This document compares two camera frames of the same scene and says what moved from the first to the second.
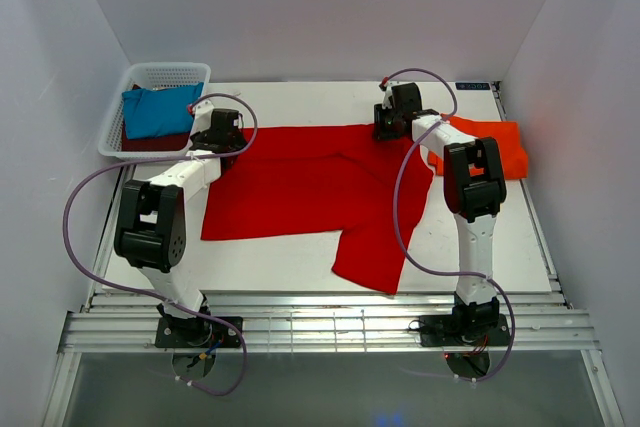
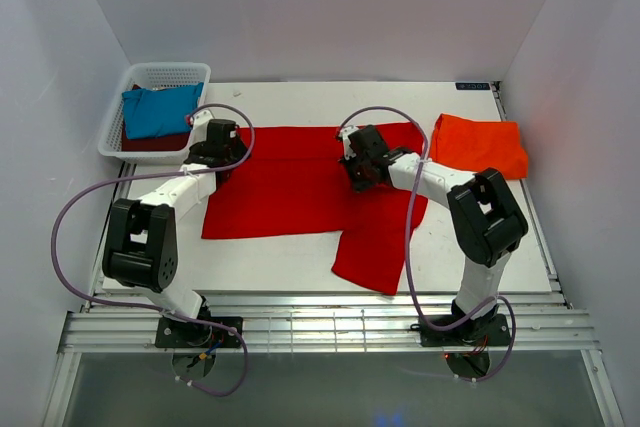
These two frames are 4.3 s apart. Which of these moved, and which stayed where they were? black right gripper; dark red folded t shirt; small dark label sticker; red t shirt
Moved: black right gripper
Stayed: red t shirt; small dark label sticker; dark red folded t shirt
